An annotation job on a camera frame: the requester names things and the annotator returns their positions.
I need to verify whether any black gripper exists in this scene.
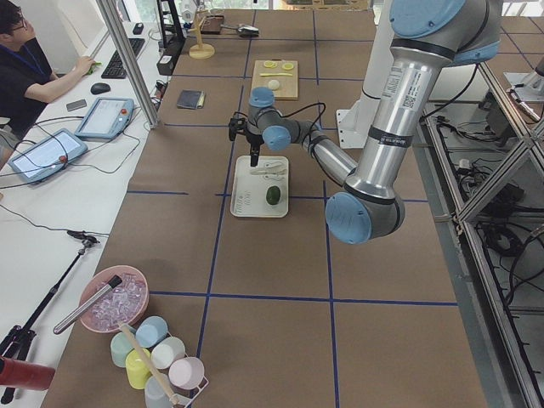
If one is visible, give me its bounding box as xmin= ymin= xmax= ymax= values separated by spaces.
xmin=246 ymin=126 xmax=263 ymax=167

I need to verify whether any white ceramic spoon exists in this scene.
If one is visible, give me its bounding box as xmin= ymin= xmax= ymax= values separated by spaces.
xmin=249 ymin=161 xmax=288 ymax=178

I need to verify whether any white steamed bun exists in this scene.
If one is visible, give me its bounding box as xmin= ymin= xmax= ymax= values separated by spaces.
xmin=267 ymin=80 xmax=281 ymax=90

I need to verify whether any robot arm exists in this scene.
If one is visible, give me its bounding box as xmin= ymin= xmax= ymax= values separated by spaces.
xmin=241 ymin=1 xmax=502 ymax=244

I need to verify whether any pink bowl with ice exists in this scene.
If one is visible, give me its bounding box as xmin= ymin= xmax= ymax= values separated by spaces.
xmin=80 ymin=265 xmax=150 ymax=333

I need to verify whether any white bear tray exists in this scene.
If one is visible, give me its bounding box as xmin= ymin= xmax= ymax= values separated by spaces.
xmin=230 ymin=156 xmax=289 ymax=218

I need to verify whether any green avocado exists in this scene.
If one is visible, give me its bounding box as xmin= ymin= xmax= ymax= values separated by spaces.
xmin=265 ymin=185 xmax=281 ymax=206

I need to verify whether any grey folded cloth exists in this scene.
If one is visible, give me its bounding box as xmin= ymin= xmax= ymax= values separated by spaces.
xmin=176 ymin=89 xmax=206 ymax=110

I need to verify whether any yellow plastic knife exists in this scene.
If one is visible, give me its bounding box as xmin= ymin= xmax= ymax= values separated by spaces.
xmin=259 ymin=72 xmax=293 ymax=77

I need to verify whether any wooden cutting board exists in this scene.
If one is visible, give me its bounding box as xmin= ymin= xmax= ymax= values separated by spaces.
xmin=251 ymin=59 xmax=299 ymax=100

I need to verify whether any wooden mug tree stand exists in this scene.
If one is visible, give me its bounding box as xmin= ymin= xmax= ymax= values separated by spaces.
xmin=189 ymin=9 xmax=215 ymax=60

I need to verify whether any metal scoop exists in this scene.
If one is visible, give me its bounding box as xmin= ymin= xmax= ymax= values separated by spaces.
xmin=221 ymin=24 xmax=259 ymax=38

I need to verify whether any black box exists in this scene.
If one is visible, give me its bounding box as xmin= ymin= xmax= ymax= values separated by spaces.
xmin=156 ymin=41 xmax=184 ymax=77

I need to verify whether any blue teach pendant far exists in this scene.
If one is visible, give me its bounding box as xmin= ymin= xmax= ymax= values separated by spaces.
xmin=75 ymin=97 xmax=134 ymax=140

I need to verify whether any blue teach pendant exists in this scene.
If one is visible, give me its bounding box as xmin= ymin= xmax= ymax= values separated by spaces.
xmin=8 ymin=128 xmax=88 ymax=184
xmin=75 ymin=97 xmax=134 ymax=140

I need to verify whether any black keyboard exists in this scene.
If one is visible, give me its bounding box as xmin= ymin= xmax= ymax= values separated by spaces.
xmin=100 ymin=37 xmax=146 ymax=80

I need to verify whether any black computer mouse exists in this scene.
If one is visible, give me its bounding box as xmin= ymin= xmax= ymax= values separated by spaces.
xmin=90 ymin=82 xmax=111 ymax=95

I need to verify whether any metal cylinder tool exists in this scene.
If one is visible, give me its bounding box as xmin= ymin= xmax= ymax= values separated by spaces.
xmin=53 ymin=275 xmax=122 ymax=335

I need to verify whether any grey smartphone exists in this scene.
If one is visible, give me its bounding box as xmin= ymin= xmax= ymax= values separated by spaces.
xmin=66 ymin=99 xmax=87 ymax=112

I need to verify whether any blue cup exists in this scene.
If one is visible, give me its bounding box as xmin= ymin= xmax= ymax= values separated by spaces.
xmin=135 ymin=315 xmax=168 ymax=348

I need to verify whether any blue teach pendant near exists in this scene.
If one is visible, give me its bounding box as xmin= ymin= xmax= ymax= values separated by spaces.
xmin=8 ymin=128 xmax=88 ymax=184

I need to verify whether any white cup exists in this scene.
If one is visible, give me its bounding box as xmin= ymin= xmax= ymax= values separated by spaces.
xmin=151 ymin=337 xmax=185 ymax=370

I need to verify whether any pink cup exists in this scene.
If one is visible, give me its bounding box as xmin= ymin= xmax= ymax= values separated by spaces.
xmin=168 ymin=357 xmax=205 ymax=390

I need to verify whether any green cup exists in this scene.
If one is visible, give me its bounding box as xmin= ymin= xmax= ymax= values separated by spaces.
xmin=110 ymin=331 xmax=133 ymax=368

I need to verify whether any seated person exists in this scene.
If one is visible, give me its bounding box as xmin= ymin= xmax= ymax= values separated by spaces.
xmin=0 ymin=0 xmax=99 ymax=138

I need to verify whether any yellow cup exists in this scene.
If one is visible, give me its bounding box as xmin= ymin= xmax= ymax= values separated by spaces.
xmin=125 ymin=349 xmax=152 ymax=390

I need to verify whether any grey cup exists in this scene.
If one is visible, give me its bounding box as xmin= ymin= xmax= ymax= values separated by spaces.
xmin=144 ymin=377 xmax=173 ymax=408

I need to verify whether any black tripod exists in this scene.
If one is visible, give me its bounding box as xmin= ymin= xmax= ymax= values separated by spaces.
xmin=0 ymin=229 xmax=101 ymax=405

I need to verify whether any red bottle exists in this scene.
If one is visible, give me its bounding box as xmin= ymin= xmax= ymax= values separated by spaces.
xmin=0 ymin=357 xmax=55 ymax=391

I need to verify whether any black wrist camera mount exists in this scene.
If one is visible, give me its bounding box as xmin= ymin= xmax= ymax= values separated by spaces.
xmin=229 ymin=112 xmax=247 ymax=142

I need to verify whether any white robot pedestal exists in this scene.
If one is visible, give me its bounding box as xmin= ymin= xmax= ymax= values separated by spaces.
xmin=337 ymin=0 xmax=394 ymax=149

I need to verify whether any aluminium frame post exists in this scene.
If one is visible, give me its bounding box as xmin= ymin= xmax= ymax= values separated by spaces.
xmin=97 ymin=0 xmax=159 ymax=129

